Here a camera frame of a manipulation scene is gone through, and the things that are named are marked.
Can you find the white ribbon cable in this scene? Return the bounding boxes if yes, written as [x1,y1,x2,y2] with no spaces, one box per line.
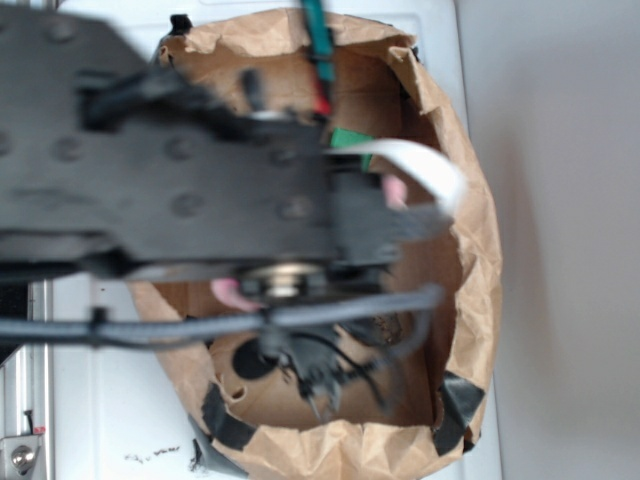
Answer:
[324,138,469,224]

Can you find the green and red wires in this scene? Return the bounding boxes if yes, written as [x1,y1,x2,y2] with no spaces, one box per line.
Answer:
[299,0,337,119]

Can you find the green rectangular block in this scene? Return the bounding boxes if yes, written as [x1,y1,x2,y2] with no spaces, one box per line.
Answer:
[330,127,374,171]

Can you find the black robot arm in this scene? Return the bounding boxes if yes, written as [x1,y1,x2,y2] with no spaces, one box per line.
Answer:
[1,5,458,297]

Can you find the black cable bundle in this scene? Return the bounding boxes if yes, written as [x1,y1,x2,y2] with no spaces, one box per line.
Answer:
[0,283,446,421]

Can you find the aluminium frame rail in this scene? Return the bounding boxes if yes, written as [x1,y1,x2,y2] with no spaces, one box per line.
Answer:
[1,281,55,479]

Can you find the brown rough chunk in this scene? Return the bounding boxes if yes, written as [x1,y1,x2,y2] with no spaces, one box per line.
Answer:
[343,313,413,349]

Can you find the brown paper bag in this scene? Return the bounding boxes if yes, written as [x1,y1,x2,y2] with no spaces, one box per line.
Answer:
[158,13,502,479]

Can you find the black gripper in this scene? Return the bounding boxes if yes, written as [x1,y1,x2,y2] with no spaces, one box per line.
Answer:
[239,112,449,301]

